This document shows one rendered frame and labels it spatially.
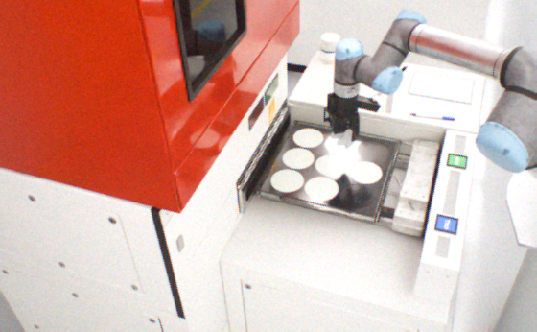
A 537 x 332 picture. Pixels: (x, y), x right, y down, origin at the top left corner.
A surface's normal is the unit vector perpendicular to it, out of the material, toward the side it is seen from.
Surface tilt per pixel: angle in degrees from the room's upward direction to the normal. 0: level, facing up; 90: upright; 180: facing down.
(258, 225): 0
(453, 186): 0
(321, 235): 0
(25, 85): 90
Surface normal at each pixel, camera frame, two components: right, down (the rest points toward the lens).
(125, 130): -0.36, 0.62
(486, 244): -0.04, -0.76
